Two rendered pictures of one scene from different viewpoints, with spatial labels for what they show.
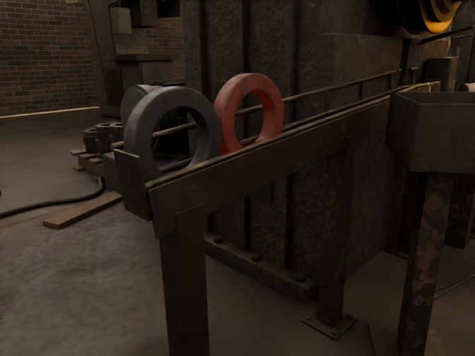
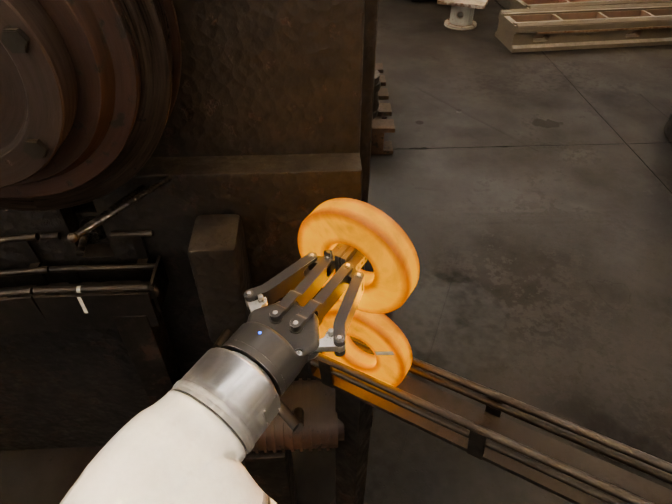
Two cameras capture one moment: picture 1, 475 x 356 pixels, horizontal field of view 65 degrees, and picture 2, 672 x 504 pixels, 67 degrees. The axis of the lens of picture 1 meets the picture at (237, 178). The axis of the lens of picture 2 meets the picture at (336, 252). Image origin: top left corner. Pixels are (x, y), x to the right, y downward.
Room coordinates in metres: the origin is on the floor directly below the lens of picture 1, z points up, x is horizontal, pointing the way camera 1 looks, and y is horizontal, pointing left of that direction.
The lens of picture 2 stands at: (1.23, -1.40, 1.33)
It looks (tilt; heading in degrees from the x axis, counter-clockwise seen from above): 42 degrees down; 42
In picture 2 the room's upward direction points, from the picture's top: straight up
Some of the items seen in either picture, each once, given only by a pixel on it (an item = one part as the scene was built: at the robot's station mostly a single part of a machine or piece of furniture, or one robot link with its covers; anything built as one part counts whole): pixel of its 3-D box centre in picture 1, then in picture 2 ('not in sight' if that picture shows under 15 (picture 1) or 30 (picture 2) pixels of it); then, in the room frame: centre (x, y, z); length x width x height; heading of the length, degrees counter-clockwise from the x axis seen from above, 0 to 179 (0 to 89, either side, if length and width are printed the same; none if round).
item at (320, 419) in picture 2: (466, 185); (290, 465); (1.53, -1.00, 0.27); 0.22 x 0.13 x 0.53; 135
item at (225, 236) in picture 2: (436, 87); (225, 280); (1.57, -0.82, 0.68); 0.11 x 0.08 x 0.24; 45
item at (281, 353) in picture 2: not in sight; (276, 341); (1.43, -1.14, 0.92); 0.09 x 0.08 x 0.07; 10
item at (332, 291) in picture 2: not in sight; (323, 302); (1.50, -1.14, 0.92); 0.11 x 0.01 x 0.04; 9
